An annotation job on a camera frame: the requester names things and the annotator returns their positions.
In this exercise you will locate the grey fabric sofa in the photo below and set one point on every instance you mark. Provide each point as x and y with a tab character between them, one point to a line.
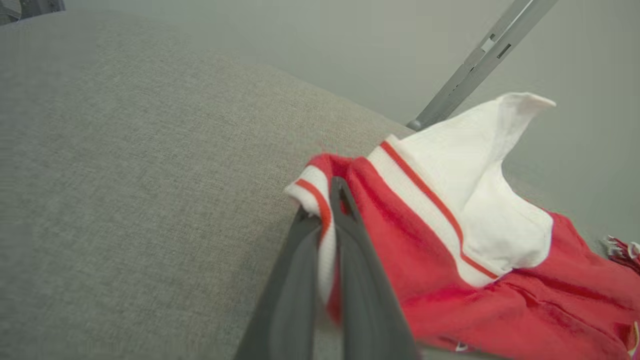
150	175

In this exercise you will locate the red and white basketball jersey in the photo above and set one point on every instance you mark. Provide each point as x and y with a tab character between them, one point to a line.
475	225

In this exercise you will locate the grey metal cart frame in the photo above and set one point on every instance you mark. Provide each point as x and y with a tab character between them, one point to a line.
35	7

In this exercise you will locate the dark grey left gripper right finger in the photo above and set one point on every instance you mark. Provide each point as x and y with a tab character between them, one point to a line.
365	300

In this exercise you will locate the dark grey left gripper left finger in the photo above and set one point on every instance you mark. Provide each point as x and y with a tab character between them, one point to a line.
290	300

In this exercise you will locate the grey metal partition post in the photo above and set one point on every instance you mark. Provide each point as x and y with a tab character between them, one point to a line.
480	60

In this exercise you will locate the red shorts with white trim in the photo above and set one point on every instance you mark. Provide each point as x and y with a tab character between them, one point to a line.
625	250

